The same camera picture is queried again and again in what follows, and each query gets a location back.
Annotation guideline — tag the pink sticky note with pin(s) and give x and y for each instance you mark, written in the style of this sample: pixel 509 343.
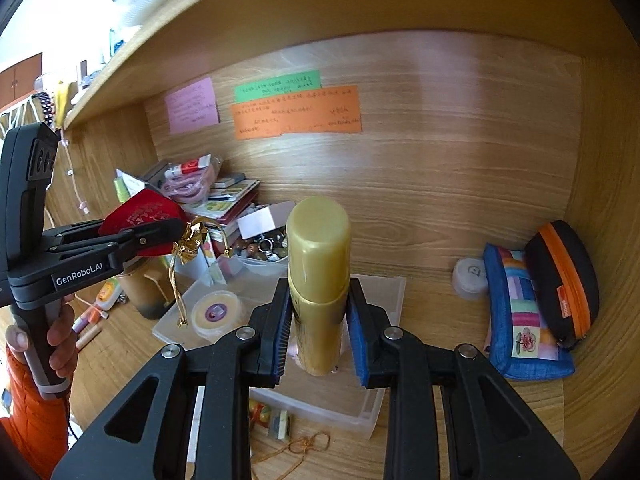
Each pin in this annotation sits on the pink sticky note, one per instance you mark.
pixel 192 107

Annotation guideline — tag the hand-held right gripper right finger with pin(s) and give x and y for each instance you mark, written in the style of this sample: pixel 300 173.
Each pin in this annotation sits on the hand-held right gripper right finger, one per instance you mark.
pixel 357 342

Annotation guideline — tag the red white tube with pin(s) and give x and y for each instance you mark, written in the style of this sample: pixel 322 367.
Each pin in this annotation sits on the red white tube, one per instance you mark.
pixel 192 165

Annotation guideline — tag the black orange zip case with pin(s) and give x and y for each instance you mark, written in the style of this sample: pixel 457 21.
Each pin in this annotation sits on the black orange zip case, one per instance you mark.
pixel 555 270

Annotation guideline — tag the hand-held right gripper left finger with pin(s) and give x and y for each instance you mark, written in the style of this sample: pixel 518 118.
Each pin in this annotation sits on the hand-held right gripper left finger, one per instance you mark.
pixel 281 332

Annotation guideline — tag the wooden desktop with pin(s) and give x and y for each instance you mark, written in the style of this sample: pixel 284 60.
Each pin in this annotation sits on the wooden desktop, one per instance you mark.
pixel 430 310

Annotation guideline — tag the bowl of beads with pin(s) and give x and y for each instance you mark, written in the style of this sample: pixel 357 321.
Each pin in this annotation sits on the bowl of beads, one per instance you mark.
pixel 260 255

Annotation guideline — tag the green sticky note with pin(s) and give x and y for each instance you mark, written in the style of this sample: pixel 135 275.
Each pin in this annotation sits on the green sticky note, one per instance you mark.
pixel 277 85

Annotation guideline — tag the brown cabinet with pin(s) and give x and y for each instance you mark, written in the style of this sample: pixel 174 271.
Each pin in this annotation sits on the brown cabinet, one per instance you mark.
pixel 20 80

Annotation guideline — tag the person's left hand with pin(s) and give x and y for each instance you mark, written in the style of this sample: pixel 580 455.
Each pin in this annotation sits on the person's left hand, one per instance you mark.
pixel 67 340

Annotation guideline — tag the small green packet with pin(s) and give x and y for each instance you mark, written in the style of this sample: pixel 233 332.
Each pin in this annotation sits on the small green packet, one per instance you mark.
pixel 281 425

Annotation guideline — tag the jar with wooden lid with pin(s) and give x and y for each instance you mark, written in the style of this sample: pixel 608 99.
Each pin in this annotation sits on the jar with wooden lid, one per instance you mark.
pixel 142 292

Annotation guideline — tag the white round jar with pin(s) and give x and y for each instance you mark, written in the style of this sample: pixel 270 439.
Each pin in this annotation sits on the white round jar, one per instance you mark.
pixel 470 280

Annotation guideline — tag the blue patchwork pouch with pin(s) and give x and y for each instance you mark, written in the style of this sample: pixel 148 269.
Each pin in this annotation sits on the blue patchwork pouch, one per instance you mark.
pixel 515 320

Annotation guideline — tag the stack of notebooks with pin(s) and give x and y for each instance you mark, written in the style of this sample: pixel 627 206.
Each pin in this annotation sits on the stack of notebooks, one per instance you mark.
pixel 232 197

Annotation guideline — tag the orange sticky note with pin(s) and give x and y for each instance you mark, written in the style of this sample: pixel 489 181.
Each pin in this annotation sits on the orange sticky note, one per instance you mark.
pixel 300 115

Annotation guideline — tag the person's left forearm orange sleeve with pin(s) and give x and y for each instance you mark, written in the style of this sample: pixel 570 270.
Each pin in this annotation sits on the person's left forearm orange sleeve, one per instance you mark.
pixel 30 425

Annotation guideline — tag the white paper sheets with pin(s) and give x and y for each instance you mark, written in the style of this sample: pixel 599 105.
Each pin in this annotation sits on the white paper sheets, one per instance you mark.
pixel 132 182

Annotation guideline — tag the clear storage bins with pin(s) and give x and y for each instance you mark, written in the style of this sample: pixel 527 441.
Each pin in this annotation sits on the clear storage bins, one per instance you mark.
pixel 160 0

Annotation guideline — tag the wooden shelf board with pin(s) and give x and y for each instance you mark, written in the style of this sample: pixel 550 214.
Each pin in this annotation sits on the wooden shelf board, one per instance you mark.
pixel 400 0

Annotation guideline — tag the yellow hanging tag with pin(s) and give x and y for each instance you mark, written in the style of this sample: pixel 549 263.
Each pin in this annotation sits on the yellow hanging tag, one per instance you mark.
pixel 61 102

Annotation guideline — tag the round yellow tin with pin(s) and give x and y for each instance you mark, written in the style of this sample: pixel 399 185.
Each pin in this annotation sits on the round yellow tin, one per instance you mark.
pixel 216 312

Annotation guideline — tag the red embroidered pouch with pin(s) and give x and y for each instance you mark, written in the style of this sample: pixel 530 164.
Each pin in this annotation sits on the red embroidered pouch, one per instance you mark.
pixel 142 210

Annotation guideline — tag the clear plastic storage box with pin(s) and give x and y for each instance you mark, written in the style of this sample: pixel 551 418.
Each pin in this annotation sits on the clear plastic storage box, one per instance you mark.
pixel 370 295

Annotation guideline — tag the small white box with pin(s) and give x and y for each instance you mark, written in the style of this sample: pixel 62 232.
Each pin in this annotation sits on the small white box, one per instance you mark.
pixel 262 222

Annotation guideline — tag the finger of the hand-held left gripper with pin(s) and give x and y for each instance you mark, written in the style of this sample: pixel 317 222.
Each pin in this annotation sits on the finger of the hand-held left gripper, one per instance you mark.
pixel 150 237
pixel 75 230

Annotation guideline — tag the crayon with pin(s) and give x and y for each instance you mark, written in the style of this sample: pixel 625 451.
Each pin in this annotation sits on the crayon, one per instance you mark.
pixel 90 327

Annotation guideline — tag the gold plastic bottle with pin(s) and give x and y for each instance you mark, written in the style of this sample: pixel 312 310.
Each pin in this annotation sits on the gold plastic bottle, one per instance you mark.
pixel 317 260

